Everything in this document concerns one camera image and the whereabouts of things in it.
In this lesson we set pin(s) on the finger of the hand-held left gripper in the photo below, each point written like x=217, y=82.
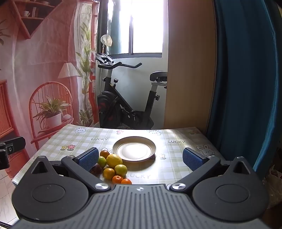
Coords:
x=16, y=143

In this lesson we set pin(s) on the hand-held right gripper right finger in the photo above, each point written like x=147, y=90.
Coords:
x=191, y=159

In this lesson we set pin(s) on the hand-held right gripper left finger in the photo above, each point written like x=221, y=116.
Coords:
x=89, y=158

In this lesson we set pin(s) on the round green fruit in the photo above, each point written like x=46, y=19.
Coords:
x=121, y=170
x=101, y=161

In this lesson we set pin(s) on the dark purple mangosteen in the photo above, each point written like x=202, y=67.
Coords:
x=95, y=170

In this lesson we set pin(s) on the orange green tangerine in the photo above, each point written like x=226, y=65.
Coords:
x=108, y=173
x=104, y=154

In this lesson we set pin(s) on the yellow lemon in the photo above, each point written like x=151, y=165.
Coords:
x=114, y=160

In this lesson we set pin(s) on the round cream plate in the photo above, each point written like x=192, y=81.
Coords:
x=134, y=149

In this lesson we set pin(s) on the green checked tablecloth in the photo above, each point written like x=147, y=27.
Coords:
x=66, y=141

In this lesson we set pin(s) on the black exercise bike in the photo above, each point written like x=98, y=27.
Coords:
x=123, y=103

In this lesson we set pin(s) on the brown crumpled bag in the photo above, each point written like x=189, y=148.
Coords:
x=274, y=189

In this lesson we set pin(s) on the wooden cabinet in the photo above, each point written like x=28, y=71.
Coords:
x=189, y=66

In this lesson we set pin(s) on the dark blue curtain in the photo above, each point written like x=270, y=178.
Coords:
x=246, y=77

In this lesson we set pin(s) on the white crumpled bag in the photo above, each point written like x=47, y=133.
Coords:
x=106, y=40

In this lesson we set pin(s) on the window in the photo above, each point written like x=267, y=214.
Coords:
x=145, y=26

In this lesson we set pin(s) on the printed wall tapestry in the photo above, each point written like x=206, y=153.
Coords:
x=44, y=66

